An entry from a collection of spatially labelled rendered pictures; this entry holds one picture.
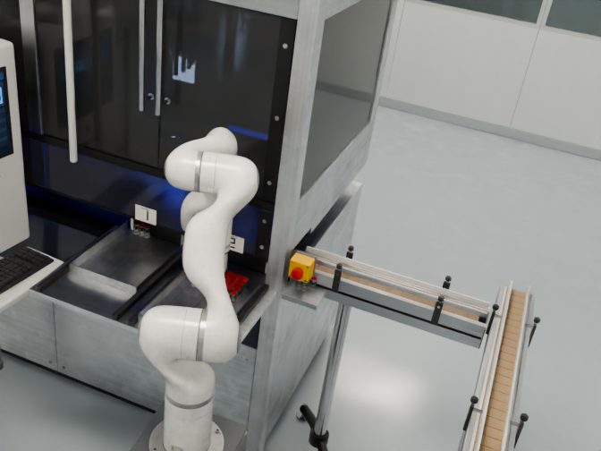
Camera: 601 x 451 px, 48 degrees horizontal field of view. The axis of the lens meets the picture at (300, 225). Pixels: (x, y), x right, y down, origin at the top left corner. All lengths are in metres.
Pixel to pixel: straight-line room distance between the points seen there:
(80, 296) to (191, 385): 0.77
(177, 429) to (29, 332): 1.55
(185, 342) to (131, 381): 1.44
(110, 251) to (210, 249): 0.97
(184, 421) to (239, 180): 0.59
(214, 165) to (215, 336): 0.40
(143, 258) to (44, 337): 0.82
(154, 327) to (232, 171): 0.40
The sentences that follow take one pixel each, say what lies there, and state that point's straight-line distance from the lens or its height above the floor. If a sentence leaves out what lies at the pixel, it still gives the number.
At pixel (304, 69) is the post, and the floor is 1.67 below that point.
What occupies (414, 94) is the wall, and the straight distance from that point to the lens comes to 6.82.
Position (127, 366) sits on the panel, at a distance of 2.95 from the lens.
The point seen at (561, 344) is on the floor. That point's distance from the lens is 4.09.
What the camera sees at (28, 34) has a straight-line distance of 2.51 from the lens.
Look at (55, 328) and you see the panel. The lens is 3.07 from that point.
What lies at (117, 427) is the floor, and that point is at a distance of 3.10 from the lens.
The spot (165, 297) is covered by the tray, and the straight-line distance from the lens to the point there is 2.30.
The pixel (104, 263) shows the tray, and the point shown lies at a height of 0.88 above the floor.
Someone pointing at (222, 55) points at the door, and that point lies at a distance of 2.12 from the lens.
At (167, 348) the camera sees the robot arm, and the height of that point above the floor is 1.23.
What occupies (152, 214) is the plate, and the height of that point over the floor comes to 1.03.
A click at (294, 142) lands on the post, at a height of 1.44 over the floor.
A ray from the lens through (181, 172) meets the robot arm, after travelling 1.64.
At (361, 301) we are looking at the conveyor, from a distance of 2.39.
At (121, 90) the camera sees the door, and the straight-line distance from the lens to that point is 2.35.
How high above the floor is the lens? 2.26
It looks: 30 degrees down
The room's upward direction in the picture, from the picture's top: 8 degrees clockwise
